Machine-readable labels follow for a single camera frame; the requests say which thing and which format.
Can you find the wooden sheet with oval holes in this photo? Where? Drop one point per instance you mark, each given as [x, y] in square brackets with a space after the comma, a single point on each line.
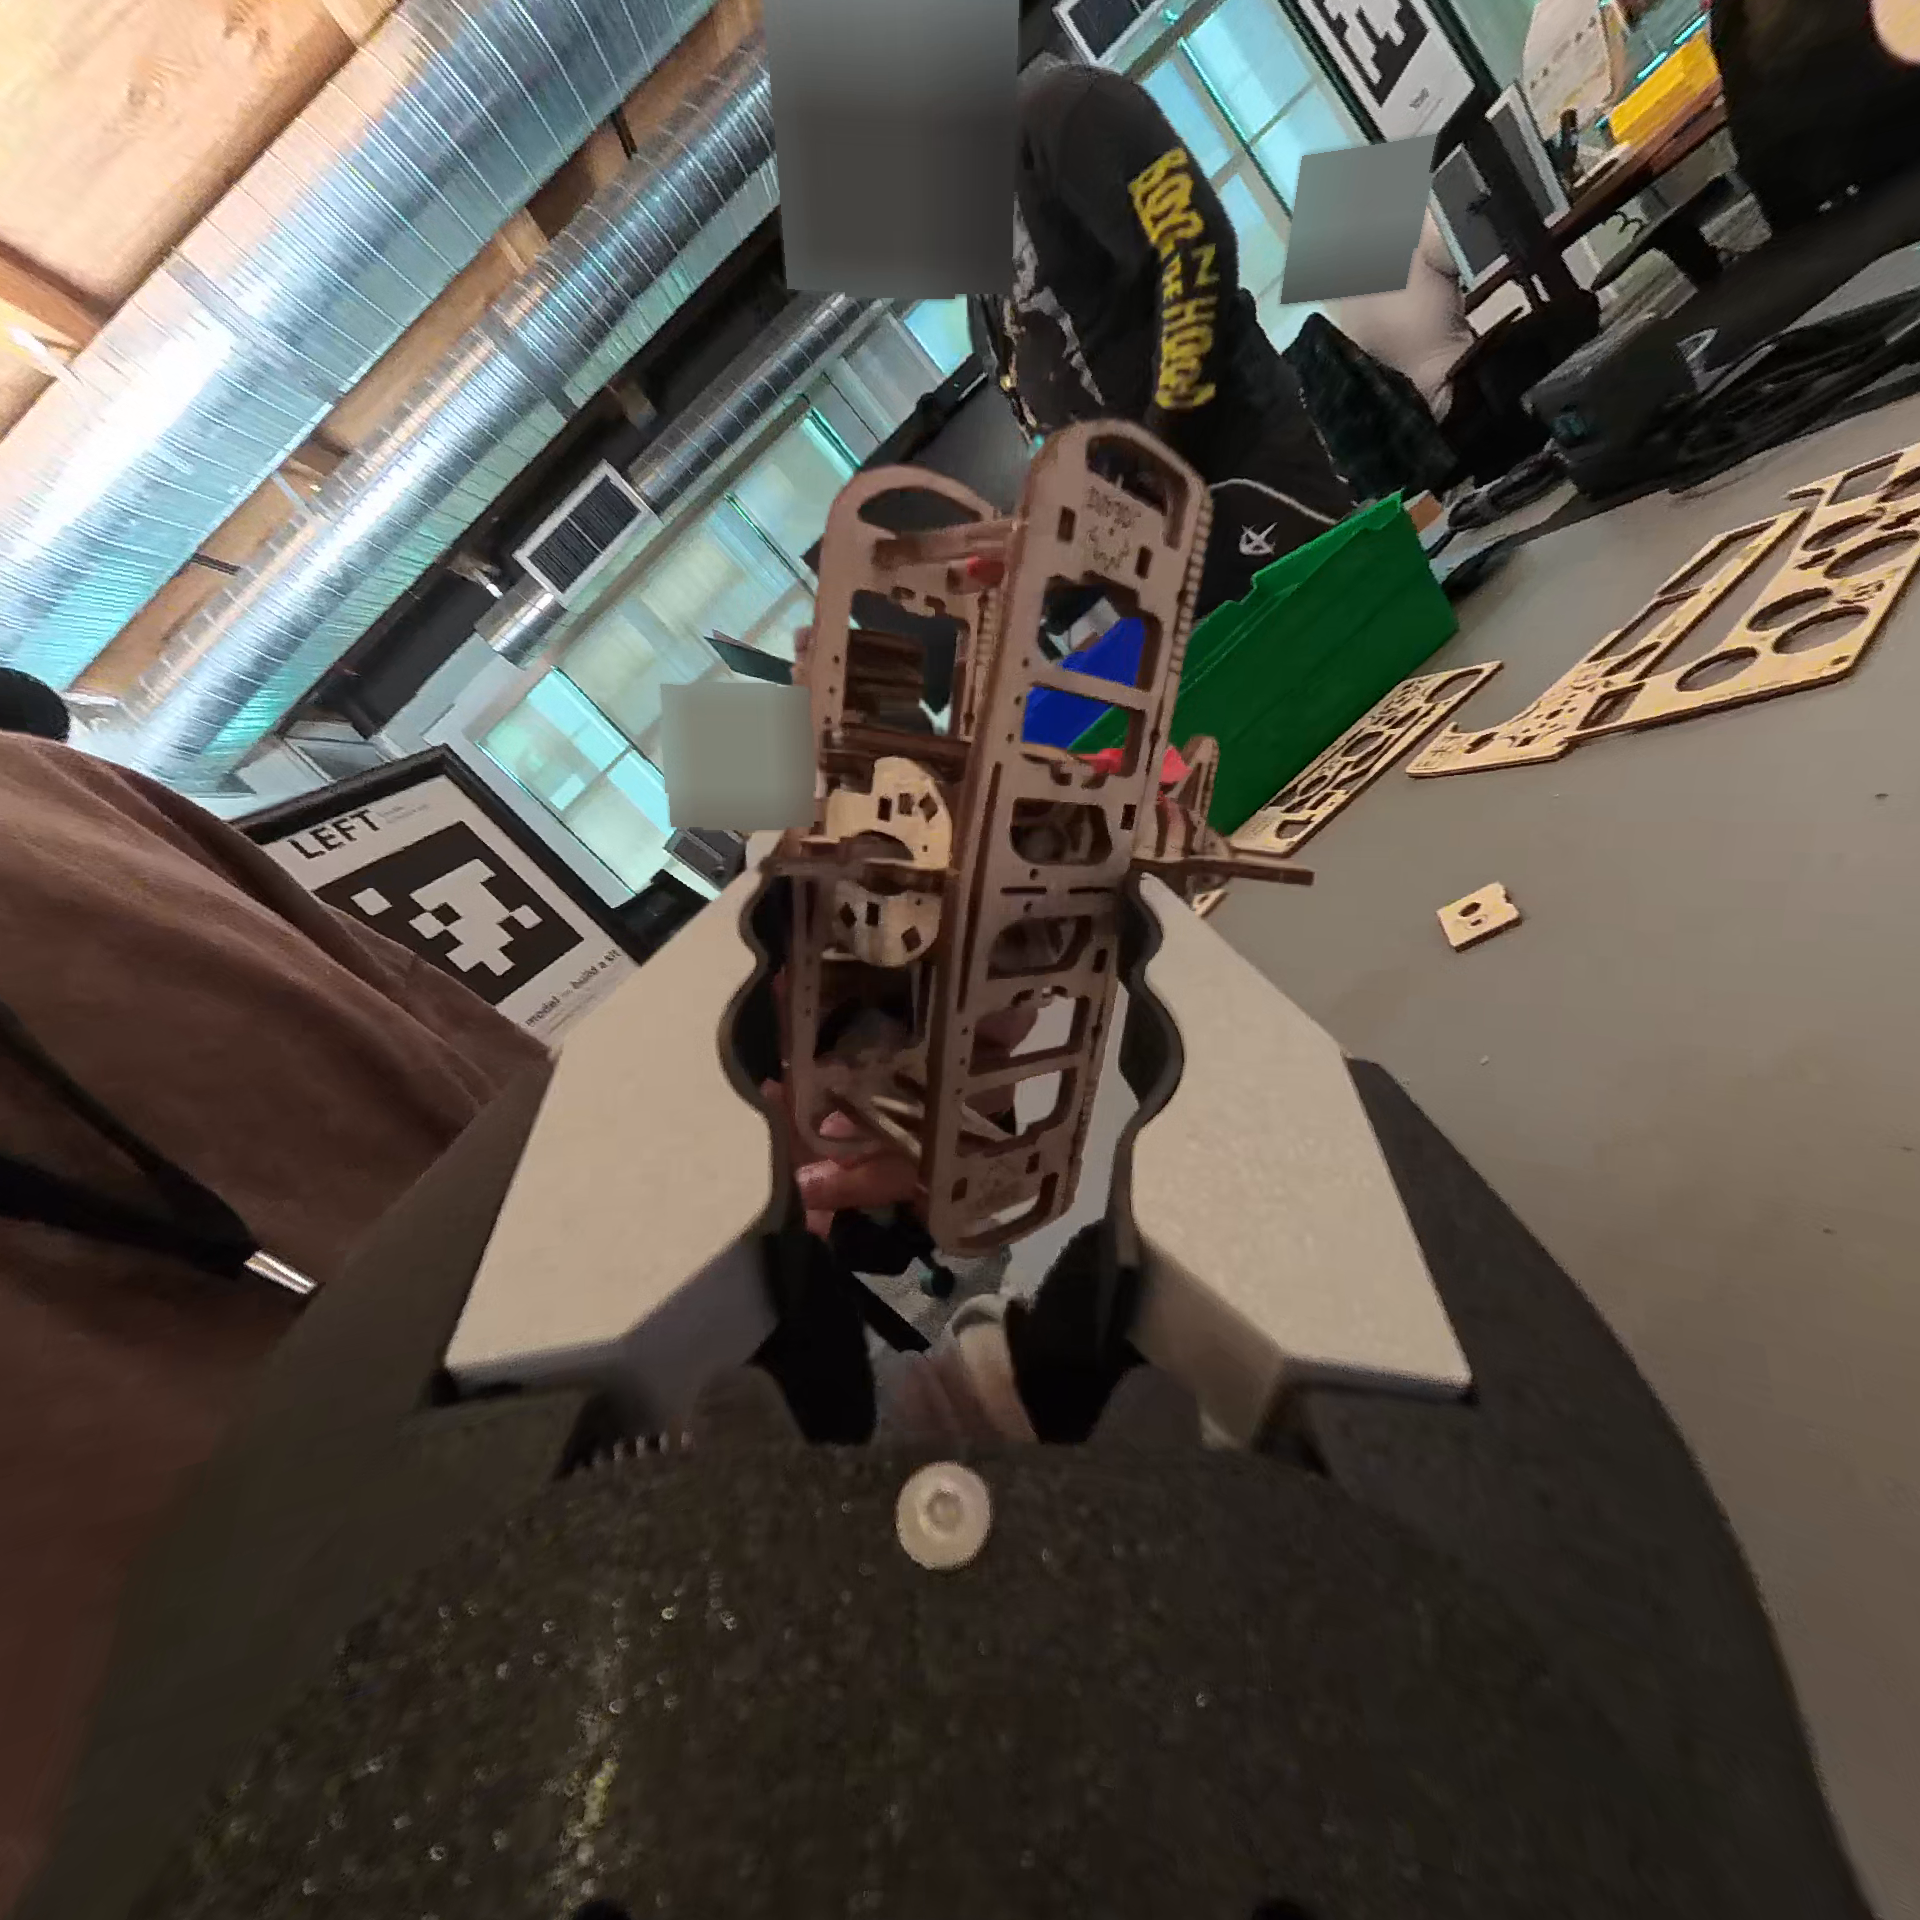
[1696, 590]

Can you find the blue plastic bin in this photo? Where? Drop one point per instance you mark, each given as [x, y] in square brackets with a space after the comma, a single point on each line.
[1088, 675]

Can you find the grey desk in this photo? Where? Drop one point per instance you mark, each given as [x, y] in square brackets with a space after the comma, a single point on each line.
[1651, 1198]

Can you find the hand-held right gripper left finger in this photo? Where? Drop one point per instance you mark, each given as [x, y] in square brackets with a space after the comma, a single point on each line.
[617, 1169]

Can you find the wooden biplane model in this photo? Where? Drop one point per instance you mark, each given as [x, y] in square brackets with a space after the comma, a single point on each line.
[1035, 840]

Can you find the marker sign board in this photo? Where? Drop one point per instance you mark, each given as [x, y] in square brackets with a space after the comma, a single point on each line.
[1393, 42]
[452, 914]

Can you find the green plastic bin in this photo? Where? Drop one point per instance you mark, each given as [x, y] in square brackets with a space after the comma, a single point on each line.
[1319, 645]

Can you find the wooden sheet with irregular holes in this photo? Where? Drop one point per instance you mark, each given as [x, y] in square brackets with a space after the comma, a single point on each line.
[1306, 814]

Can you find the small square wooden offcut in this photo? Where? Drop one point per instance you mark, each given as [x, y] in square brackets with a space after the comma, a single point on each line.
[1476, 920]

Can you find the white air vent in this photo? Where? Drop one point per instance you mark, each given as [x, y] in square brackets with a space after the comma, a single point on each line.
[584, 533]

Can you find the person's left hand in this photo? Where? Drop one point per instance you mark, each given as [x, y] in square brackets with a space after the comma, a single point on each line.
[849, 1185]

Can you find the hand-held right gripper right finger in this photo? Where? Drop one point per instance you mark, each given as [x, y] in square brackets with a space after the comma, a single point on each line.
[1289, 1185]

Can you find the silver air duct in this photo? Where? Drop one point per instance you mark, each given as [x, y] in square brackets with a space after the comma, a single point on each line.
[301, 299]
[377, 627]

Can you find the brown sweater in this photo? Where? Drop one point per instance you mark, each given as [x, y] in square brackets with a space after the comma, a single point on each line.
[225, 974]

